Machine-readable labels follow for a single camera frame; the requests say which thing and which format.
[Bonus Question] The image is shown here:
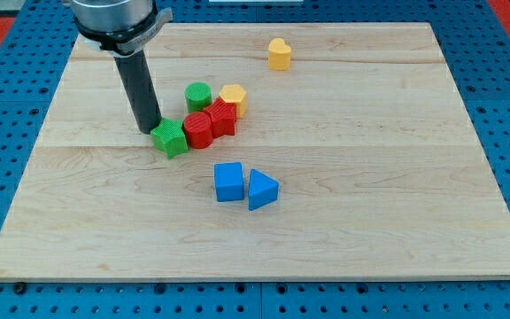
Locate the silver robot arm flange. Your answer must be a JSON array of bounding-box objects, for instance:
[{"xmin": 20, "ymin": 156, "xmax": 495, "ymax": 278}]
[{"xmin": 63, "ymin": 0, "xmax": 173, "ymax": 58}]

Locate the yellow heart block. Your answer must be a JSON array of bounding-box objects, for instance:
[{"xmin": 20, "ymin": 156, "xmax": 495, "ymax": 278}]
[{"xmin": 268, "ymin": 37, "xmax": 291, "ymax": 71}]

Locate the green cylinder block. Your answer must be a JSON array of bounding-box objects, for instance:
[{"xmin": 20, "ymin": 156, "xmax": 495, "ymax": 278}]
[{"xmin": 184, "ymin": 82, "xmax": 213, "ymax": 113}]

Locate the red star block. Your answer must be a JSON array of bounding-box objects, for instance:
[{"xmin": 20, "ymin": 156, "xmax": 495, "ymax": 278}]
[{"xmin": 204, "ymin": 97, "xmax": 236, "ymax": 138}]

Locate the red cylinder block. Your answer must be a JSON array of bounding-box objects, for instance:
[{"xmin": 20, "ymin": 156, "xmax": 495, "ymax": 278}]
[{"xmin": 183, "ymin": 112, "xmax": 213, "ymax": 149}]

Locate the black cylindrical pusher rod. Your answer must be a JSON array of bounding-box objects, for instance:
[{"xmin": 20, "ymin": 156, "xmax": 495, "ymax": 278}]
[{"xmin": 114, "ymin": 51, "xmax": 162, "ymax": 134}]

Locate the yellow hexagon block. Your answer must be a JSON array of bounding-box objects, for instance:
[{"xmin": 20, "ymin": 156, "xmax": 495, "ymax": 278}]
[{"xmin": 219, "ymin": 84, "xmax": 248, "ymax": 119}]

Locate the wooden board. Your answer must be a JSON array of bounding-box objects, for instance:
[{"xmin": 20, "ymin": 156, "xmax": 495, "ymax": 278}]
[{"xmin": 0, "ymin": 23, "xmax": 510, "ymax": 283}]

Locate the blue cube block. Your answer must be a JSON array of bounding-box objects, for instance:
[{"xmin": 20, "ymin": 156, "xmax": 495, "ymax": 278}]
[{"xmin": 214, "ymin": 162, "xmax": 244, "ymax": 202}]

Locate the blue triangle block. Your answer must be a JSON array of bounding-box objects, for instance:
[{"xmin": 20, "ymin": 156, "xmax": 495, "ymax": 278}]
[{"xmin": 248, "ymin": 169, "xmax": 280, "ymax": 211}]

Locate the green star block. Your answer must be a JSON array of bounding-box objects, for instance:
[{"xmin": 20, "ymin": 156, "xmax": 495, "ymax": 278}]
[{"xmin": 151, "ymin": 118, "xmax": 189, "ymax": 159}]

